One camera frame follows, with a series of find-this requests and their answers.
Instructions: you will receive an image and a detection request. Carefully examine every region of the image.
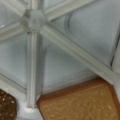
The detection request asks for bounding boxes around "white sectioned round tray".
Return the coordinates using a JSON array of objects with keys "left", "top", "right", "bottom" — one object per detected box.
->
[{"left": 0, "top": 0, "right": 120, "bottom": 120}]

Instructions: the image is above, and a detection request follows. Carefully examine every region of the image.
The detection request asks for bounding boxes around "brown meat patty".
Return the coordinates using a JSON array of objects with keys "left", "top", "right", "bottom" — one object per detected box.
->
[{"left": 0, "top": 89, "right": 17, "bottom": 120}]

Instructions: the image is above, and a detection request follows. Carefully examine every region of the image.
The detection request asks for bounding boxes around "yellow cheese slice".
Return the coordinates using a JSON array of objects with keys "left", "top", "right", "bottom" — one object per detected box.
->
[{"left": 37, "top": 78, "right": 120, "bottom": 120}]

